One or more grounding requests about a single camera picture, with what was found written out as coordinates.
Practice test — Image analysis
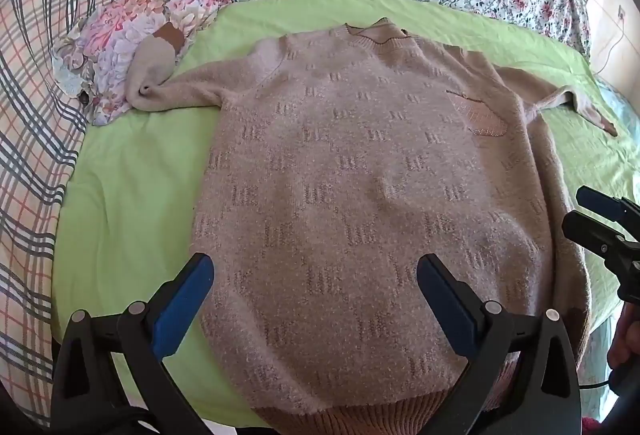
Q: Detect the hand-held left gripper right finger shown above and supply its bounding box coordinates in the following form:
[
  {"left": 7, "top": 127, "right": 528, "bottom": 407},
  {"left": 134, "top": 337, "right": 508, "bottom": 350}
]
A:
[{"left": 416, "top": 253, "right": 583, "bottom": 435}]

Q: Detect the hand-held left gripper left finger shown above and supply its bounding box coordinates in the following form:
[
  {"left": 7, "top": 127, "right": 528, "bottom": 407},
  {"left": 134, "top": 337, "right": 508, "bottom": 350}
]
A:
[{"left": 50, "top": 252, "right": 216, "bottom": 435}]

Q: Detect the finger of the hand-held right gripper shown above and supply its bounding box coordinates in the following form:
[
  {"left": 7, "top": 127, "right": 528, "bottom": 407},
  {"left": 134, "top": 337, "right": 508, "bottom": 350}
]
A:
[
  {"left": 576, "top": 185, "right": 640, "bottom": 228},
  {"left": 561, "top": 211, "right": 640, "bottom": 268}
]

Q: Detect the beige knitted sweater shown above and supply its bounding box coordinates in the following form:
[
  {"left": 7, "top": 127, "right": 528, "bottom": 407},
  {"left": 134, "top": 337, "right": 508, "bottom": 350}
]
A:
[{"left": 127, "top": 18, "right": 618, "bottom": 431}]

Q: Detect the person's right hand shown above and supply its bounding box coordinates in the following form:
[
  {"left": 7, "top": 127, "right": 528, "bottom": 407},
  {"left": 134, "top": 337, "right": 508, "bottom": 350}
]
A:
[{"left": 607, "top": 302, "right": 640, "bottom": 373}]

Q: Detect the light blue patterned bedding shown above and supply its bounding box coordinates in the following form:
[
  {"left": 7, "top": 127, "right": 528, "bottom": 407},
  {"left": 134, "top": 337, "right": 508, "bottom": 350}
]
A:
[{"left": 580, "top": 74, "right": 640, "bottom": 421}]

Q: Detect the light green bed sheet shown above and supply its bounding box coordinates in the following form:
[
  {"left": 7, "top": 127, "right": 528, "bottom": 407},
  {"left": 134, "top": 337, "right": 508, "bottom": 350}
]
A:
[{"left": 52, "top": 0, "right": 640, "bottom": 431}]

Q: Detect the plaid blanket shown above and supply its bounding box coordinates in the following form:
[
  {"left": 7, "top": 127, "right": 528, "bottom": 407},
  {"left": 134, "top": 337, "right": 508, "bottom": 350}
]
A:
[{"left": 0, "top": 0, "right": 168, "bottom": 426}]

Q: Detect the purple floral pillow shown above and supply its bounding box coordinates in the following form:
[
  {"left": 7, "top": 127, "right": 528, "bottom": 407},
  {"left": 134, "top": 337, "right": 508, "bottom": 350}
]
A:
[{"left": 50, "top": 0, "right": 233, "bottom": 126}]

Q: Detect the thin wall cable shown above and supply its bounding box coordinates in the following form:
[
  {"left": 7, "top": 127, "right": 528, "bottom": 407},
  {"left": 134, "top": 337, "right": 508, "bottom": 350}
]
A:
[{"left": 594, "top": 18, "right": 626, "bottom": 77}]

